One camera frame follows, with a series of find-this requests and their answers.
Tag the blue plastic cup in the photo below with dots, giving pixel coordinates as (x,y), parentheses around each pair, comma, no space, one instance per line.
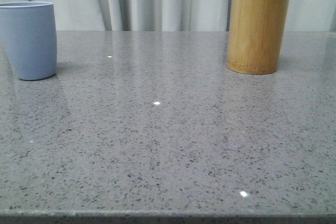
(28,33)

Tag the bamboo cylindrical holder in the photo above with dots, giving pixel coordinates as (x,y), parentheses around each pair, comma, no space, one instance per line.
(255,35)

